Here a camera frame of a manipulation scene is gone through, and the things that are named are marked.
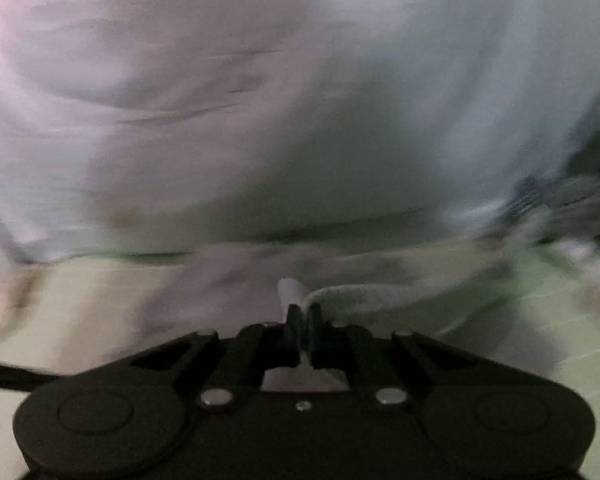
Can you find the green checked bed sheet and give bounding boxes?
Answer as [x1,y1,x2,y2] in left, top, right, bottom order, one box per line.
[0,247,600,479]

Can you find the grey plaid shirt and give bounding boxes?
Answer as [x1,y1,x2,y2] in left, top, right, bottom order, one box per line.
[490,96,600,245]

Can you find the grey zip hoodie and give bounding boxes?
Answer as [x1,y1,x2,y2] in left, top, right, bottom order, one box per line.
[144,238,566,376]

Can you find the light green carrot-print quilt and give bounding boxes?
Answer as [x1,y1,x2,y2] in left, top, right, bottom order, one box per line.
[0,0,600,261]

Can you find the white garment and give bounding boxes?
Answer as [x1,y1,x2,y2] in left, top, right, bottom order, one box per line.
[556,240,600,318]

